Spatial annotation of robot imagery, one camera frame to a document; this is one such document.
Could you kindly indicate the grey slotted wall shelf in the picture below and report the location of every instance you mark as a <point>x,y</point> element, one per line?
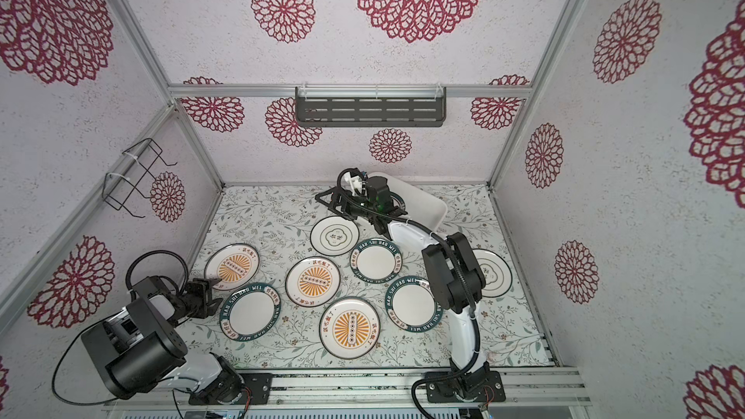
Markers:
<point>376,109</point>

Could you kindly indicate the orange sunburst plate front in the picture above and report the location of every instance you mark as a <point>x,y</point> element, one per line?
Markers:
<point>350,328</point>

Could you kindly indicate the orange sunburst plate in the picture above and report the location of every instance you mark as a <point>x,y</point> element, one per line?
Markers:
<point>312,282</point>
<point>232,267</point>
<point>350,328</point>

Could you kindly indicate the black wire wall rack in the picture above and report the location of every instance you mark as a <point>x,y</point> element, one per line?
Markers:
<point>143,154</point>

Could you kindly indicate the aluminium front rail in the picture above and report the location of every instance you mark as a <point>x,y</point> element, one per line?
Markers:
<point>376,393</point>

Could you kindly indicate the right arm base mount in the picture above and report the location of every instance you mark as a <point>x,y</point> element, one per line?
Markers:
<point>482,386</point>

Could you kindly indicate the green rim lettered plate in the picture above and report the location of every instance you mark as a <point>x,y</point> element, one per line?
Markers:
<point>410,305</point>
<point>376,260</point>
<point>250,313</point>

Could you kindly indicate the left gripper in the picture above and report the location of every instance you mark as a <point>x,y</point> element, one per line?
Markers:
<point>204,288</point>

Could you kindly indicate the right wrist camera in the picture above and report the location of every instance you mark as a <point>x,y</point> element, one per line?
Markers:
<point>354,180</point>

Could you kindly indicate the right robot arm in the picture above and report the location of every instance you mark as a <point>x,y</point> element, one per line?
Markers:
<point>456,282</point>

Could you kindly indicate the white plastic bin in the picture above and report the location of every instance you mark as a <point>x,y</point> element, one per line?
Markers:
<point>419,205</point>

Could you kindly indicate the clover plate far right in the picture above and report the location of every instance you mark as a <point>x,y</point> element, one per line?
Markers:
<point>497,273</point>

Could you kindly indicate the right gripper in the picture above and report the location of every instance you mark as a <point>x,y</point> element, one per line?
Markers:
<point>340,201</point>

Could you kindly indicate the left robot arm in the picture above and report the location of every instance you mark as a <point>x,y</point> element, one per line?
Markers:
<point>139,349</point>

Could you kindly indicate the green clover centre plate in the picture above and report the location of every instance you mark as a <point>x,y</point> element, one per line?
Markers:
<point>334,236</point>

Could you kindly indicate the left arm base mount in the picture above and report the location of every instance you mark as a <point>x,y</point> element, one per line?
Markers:
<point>233,388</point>

